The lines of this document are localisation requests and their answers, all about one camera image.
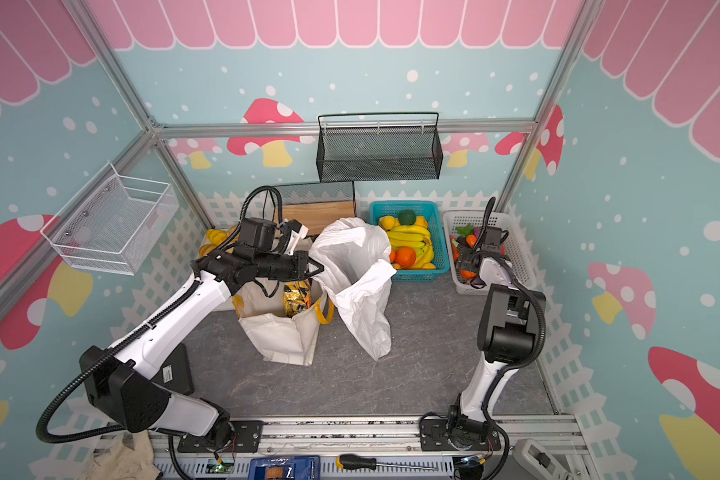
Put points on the black wire snack shelf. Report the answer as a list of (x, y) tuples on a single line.
[(317, 205)]

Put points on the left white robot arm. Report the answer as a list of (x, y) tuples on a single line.
[(118, 380)]

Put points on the gold black snack bag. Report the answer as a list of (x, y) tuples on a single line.
[(297, 297)]

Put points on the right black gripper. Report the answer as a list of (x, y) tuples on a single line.
[(467, 262)]

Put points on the teal plastic fruit basket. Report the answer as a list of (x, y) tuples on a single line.
[(427, 217)]

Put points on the white plastic grocery bag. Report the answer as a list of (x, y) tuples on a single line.
[(357, 277)]

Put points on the black handled screwdriver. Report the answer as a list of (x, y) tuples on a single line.
[(353, 462)]

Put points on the blue electronics box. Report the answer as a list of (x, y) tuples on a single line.
[(285, 468)]

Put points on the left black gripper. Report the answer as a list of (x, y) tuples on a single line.
[(300, 266)]

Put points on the beige cloth rag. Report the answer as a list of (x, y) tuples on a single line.
[(120, 461)]

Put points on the white plastic vegetable basket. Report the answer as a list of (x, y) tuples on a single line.
[(515, 247)]

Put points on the orange fruit right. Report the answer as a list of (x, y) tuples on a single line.
[(404, 258)]

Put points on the black mesh wall basket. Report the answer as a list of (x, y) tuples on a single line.
[(385, 146)]

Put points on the green avocado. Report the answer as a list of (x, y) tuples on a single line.
[(407, 217)]

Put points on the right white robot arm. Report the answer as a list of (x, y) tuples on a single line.
[(511, 333)]

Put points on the yellow banana bunch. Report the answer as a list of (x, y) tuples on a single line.
[(415, 237)]

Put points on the white wire wall basket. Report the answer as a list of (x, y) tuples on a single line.
[(112, 224)]

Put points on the striped bread roll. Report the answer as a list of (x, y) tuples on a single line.
[(216, 237)]

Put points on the white canvas tote bag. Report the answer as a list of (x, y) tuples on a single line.
[(275, 336)]

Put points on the yellow lemon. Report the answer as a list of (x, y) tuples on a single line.
[(388, 222)]

